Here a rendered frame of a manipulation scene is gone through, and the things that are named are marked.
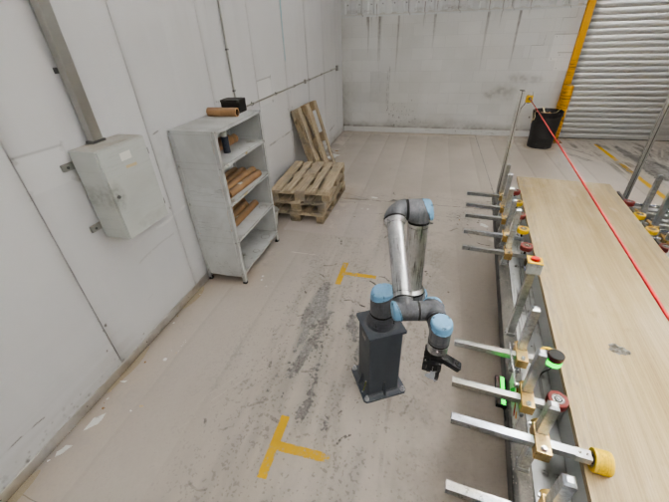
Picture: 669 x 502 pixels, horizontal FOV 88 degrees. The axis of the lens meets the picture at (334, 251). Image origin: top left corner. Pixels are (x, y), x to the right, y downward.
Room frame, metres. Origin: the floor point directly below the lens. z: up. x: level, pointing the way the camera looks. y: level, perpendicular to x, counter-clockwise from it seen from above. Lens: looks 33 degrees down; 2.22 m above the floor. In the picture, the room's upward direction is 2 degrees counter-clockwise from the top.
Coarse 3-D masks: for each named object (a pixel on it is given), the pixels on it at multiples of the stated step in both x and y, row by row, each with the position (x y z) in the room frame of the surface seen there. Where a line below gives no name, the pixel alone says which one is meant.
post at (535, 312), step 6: (534, 306) 1.16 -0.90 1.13; (534, 312) 1.14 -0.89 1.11; (540, 312) 1.13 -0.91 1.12; (528, 318) 1.16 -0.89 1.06; (534, 318) 1.13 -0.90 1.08; (528, 324) 1.14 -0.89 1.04; (534, 324) 1.13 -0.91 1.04; (528, 330) 1.14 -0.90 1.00; (522, 336) 1.15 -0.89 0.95; (528, 336) 1.13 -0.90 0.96; (522, 342) 1.14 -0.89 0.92; (528, 342) 1.13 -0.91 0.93; (522, 348) 1.13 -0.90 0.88; (510, 366) 1.16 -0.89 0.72
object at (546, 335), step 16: (528, 240) 2.37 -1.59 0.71; (544, 304) 1.58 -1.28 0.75; (544, 320) 1.49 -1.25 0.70; (544, 336) 1.41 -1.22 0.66; (560, 384) 1.02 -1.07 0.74; (560, 416) 0.91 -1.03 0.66; (560, 432) 0.85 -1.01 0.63; (576, 464) 0.67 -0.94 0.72; (576, 480) 0.63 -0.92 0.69; (576, 496) 0.58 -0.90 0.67
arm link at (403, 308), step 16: (400, 208) 1.60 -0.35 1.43; (384, 224) 1.60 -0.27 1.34; (400, 224) 1.53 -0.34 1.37; (400, 240) 1.44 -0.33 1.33; (400, 256) 1.36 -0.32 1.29; (400, 272) 1.28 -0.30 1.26; (400, 288) 1.21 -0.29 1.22; (400, 304) 1.14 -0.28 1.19; (416, 304) 1.14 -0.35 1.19; (400, 320) 1.11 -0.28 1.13; (416, 320) 1.10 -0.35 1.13
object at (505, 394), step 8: (456, 384) 0.97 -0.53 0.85; (464, 384) 0.96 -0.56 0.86; (472, 384) 0.95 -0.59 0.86; (480, 384) 0.95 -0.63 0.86; (480, 392) 0.93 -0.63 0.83; (488, 392) 0.92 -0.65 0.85; (496, 392) 0.91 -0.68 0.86; (504, 392) 0.91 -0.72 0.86; (512, 392) 0.91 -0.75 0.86; (512, 400) 0.88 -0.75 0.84; (520, 400) 0.87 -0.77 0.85; (536, 400) 0.87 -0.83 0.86; (544, 400) 0.86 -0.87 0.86
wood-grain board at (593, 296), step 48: (528, 192) 2.89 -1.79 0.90; (576, 192) 2.85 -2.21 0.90; (576, 240) 2.05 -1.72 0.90; (624, 240) 2.03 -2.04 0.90; (576, 288) 1.54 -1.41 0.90; (624, 288) 1.52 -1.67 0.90; (576, 336) 1.18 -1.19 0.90; (624, 336) 1.17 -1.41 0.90; (576, 384) 0.91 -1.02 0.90; (624, 384) 0.90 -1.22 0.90; (576, 432) 0.70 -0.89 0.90; (624, 432) 0.70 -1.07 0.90; (624, 480) 0.54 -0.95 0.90
